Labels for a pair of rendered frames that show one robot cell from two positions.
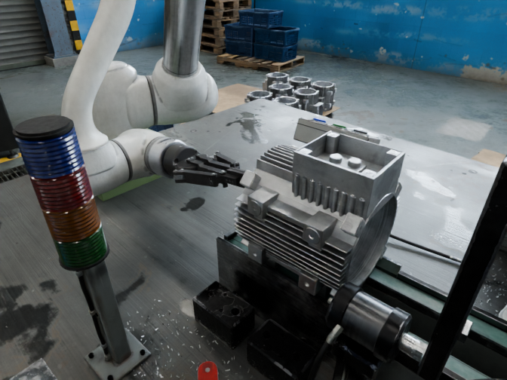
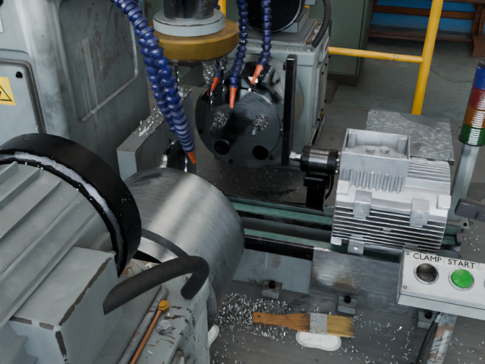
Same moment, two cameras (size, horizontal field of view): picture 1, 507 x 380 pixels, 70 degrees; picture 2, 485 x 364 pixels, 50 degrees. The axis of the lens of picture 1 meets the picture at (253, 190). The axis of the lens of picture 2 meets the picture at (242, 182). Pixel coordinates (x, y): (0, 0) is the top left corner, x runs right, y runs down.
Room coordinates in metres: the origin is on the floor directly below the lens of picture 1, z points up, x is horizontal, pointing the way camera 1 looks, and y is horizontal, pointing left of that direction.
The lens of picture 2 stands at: (1.12, -0.73, 1.61)
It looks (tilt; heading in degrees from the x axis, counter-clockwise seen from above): 32 degrees down; 154
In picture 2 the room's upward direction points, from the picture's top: straight up
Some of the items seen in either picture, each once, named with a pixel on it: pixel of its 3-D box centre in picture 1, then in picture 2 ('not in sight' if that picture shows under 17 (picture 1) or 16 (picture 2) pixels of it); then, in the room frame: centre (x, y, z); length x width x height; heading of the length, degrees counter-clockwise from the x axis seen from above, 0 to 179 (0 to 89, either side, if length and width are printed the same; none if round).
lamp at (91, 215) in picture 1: (72, 213); (479, 113); (0.38, 0.23, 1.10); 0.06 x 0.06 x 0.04
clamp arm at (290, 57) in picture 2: (464, 286); (289, 113); (0.23, -0.19, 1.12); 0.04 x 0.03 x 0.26; 49
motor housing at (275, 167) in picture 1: (316, 216); (388, 204); (0.48, -0.10, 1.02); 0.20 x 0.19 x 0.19; 49
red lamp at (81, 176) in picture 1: (62, 183); (483, 95); (0.38, 0.23, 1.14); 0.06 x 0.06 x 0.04
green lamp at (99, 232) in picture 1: (81, 241); (474, 131); (0.38, 0.23, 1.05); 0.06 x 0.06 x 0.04
